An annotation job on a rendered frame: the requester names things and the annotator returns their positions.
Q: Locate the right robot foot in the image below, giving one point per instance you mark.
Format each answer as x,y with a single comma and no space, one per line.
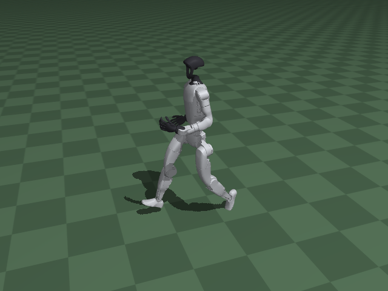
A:
152,203

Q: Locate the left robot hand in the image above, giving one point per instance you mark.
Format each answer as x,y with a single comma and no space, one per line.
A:
168,126

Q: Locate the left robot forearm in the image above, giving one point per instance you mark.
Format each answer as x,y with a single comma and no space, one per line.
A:
198,126

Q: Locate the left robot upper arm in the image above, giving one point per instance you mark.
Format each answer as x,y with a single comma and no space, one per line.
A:
202,96

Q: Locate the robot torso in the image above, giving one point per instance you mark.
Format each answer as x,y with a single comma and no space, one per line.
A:
193,111

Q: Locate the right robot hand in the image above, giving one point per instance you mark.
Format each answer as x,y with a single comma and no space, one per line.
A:
179,119

